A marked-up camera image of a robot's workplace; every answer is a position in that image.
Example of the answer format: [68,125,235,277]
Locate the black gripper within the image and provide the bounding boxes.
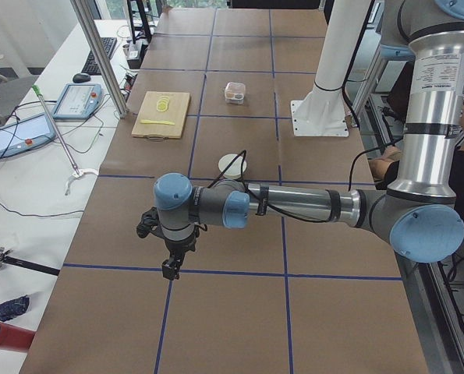
[161,234,196,280]

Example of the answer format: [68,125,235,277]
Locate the clear plastic egg box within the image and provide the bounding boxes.
[224,82,246,105]

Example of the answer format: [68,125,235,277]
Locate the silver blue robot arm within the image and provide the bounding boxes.
[151,1,464,280]

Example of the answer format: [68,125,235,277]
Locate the brown paper table cover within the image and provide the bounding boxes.
[22,9,427,373]

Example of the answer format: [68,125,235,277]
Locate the white bowl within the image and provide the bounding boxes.
[218,153,247,180]

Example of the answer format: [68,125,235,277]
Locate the reacher grabber stick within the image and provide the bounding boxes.
[32,84,99,196]

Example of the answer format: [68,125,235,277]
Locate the yellow plastic knife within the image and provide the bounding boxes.
[140,119,175,125]

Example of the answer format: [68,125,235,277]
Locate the wooden cutting board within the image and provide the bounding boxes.
[131,91,190,139]

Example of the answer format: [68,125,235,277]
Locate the folded dark umbrella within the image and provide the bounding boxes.
[0,295,30,322]

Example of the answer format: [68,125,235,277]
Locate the black tripod rod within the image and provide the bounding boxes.
[0,247,60,276]

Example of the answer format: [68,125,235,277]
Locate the red cylinder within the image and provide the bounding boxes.
[0,322,35,352]

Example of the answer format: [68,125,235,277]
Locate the far teach pendant tablet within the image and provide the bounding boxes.
[52,83,103,121]

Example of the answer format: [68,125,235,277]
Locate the teach pendant tablet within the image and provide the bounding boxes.
[0,114,56,159]
[52,83,103,121]

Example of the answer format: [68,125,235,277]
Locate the near teach pendant tablet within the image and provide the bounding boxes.
[0,114,56,159]

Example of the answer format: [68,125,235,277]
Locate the black computer mouse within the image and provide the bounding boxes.
[73,72,91,83]

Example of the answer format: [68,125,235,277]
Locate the black keyboard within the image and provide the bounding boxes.
[80,37,118,76]

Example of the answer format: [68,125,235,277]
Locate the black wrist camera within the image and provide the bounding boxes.
[136,206,164,238]

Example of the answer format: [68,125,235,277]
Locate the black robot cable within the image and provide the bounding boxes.
[207,150,404,224]

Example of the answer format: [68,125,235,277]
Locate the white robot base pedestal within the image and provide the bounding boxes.
[291,0,372,137]

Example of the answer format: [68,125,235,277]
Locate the aluminium frame post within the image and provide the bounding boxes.
[70,0,128,118]

